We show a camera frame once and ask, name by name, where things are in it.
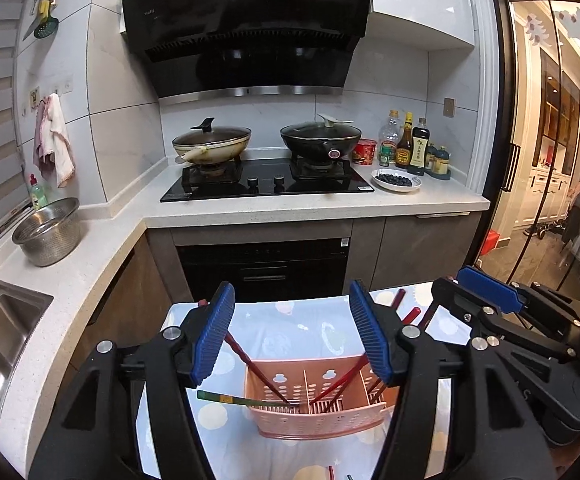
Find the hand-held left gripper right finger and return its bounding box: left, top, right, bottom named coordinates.
left=348, top=280, right=556, bottom=480

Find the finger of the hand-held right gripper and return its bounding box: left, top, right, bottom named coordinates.
left=456, top=266, right=580, bottom=333
left=430, top=277, right=578, bottom=363

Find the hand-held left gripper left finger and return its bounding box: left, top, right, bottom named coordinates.
left=30, top=281, right=236, bottom=480

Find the dark red chopstick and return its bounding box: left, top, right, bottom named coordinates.
left=315, top=289, right=408, bottom=411
left=197, top=299, right=293, bottom=407

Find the red spiral chopstick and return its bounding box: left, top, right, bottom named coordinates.
left=317, top=306, right=422, bottom=413

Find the green chopstick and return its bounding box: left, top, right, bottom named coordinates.
left=197, top=389, right=297, bottom=409

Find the pink perforated utensil holder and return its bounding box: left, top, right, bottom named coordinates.
left=243, top=352, right=401, bottom=442

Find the blue printed tablecloth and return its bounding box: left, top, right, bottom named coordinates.
left=135, top=280, right=471, bottom=480

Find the black built-in oven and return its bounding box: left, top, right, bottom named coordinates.
left=175, top=236, right=353, bottom=306

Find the white sideboard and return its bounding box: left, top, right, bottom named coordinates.
left=515, top=165, right=571, bottom=231

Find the white plate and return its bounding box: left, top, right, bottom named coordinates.
left=371, top=168, right=423, bottom=194

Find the condiment jar set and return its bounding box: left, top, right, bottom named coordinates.
left=425, top=142, right=452, bottom=181

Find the white kitchen countertop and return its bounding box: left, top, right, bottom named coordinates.
left=0, top=160, right=491, bottom=461

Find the black-capped dark sauce bottle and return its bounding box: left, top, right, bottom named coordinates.
left=411, top=117, right=431, bottom=177

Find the black gas stove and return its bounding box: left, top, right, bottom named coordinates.
left=160, top=157, right=376, bottom=204

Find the yellow-capped sauce bottle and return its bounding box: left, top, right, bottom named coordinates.
left=395, top=112, right=415, bottom=170

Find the red instant noodle cup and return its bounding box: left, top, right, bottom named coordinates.
left=352, top=138, right=380, bottom=166

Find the beige wok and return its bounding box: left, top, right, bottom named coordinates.
left=172, top=132, right=252, bottom=166

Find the clear plastic oil bottle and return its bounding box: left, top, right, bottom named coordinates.
left=379, top=110, right=402, bottom=161

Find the black-framed glass sliding door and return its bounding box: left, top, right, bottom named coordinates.
left=485, top=0, right=580, bottom=321

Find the steel colander bowl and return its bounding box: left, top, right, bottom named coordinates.
left=11, top=197, right=82, bottom=267

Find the black wok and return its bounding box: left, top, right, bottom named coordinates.
left=280, top=130, right=362, bottom=166

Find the steel sink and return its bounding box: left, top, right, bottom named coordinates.
left=0, top=280, right=54, bottom=436

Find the green dish soap bottle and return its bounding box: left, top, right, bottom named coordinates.
left=29, top=174, right=50, bottom=211

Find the white hanging cloth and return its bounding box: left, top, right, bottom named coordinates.
left=45, top=92, right=77, bottom=188

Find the pink hanging cloth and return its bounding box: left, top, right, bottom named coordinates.
left=33, top=97, right=53, bottom=171

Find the black range hood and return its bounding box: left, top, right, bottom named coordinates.
left=120, top=0, right=375, bottom=107

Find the teal slotted spoon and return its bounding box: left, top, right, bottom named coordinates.
left=33, top=0, right=60, bottom=40

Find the glass lid black handle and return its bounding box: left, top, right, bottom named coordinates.
left=172, top=116, right=251, bottom=148

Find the glass lid grey handle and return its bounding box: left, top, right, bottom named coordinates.
left=281, top=113, right=361, bottom=140

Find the white wall cabinet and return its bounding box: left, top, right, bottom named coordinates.
left=370, top=0, right=477, bottom=51

